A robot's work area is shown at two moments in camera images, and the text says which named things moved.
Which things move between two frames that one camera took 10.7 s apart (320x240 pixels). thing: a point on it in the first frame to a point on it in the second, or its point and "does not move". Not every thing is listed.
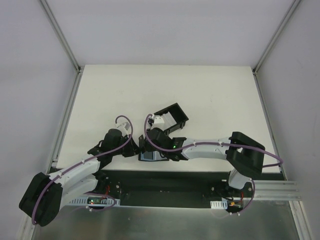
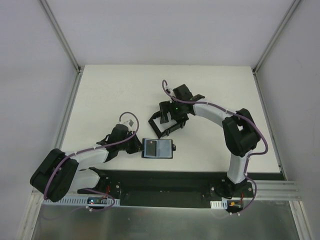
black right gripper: [143, 146] to [172, 116]
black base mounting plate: [196, 188] does not move
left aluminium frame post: [61, 36] does not move
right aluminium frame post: [292, 7] does not move
